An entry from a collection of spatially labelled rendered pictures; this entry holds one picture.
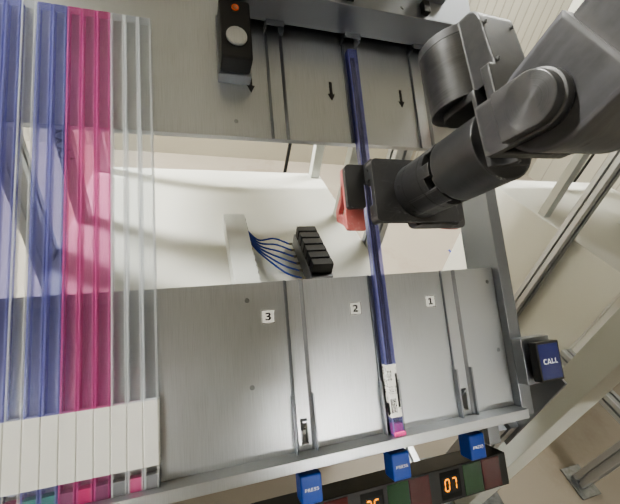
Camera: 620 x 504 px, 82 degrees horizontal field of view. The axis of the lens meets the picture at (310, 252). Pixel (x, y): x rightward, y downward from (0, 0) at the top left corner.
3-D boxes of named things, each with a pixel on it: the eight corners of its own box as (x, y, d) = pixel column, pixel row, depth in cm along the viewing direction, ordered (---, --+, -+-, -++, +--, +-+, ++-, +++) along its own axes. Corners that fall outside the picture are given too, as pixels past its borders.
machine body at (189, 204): (343, 440, 114) (403, 301, 78) (94, 494, 92) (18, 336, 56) (295, 298, 163) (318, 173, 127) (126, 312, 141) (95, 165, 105)
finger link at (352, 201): (318, 190, 44) (349, 157, 35) (370, 191, 46) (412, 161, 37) (323, 244, 43) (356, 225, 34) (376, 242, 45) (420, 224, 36)
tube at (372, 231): (399, 431, 43) (404, 434, 42) (389, 433, 42) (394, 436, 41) (353, 55, 51) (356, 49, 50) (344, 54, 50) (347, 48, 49)
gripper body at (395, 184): (362, 165, 37) (401, 129, 30) (443, 169, 40) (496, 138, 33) (369, 226, 36) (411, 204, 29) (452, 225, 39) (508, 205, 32)
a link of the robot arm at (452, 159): (492, 176, 24) (552, 173, 26) (470, 83, 25) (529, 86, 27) (429, 206, 30) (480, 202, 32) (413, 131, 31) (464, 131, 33)
